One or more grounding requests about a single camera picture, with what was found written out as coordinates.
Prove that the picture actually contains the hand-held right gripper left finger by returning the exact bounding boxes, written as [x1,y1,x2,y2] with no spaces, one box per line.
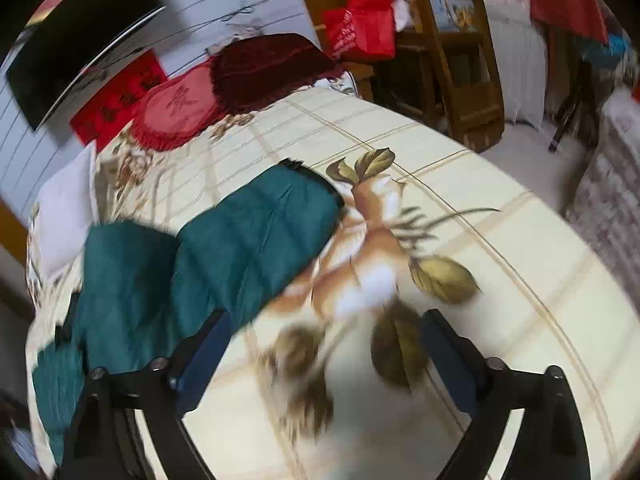
[52,307,236,480]

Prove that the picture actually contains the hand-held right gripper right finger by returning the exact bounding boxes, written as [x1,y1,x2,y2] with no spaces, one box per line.
[420,308,593,480]

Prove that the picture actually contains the teal quilted puffer jacket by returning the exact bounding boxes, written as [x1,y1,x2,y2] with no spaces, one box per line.
[32,157,347,466]

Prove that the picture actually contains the bed with floral checked sheet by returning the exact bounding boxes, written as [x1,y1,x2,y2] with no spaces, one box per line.
[25,85,636,480]

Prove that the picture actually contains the white square pillow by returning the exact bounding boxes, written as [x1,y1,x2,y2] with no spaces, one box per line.
[37,142,101,276]

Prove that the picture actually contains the grey patterned cloth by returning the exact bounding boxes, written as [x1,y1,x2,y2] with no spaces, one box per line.
[565,90,640,311]

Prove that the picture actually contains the red heart-shaped cushion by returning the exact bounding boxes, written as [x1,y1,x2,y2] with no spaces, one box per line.
[131,67,228,153]

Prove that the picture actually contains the black stand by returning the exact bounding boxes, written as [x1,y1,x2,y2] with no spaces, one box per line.
[547,60,601,153]

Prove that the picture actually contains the wooden shelf rack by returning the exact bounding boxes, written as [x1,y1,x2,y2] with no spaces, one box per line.
[400,0,503,153]

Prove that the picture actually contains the dark red velvet cushion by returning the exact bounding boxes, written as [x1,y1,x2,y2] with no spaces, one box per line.
[207,34,346,116]

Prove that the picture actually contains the red shopping bag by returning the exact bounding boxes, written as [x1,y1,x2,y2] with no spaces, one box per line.
[322,0,397,61]

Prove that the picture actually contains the red cloth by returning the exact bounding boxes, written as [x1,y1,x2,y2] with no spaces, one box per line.
[530,0,608,43]

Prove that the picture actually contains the red wall banner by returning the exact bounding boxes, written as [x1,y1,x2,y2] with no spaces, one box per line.
[70,50,168,146]

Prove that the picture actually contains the black wall television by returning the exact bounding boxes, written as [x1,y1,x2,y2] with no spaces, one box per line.
[5,0,166,132]

